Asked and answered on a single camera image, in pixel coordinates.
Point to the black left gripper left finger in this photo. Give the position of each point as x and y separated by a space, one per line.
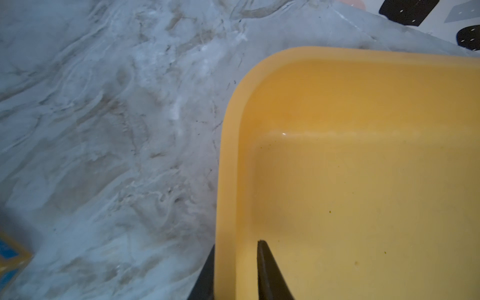
203 288

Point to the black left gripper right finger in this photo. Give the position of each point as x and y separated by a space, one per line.
270 281

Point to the yellow plastic storage box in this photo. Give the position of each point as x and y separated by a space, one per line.
360 169

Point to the colourful card box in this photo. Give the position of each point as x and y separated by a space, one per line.
14 259

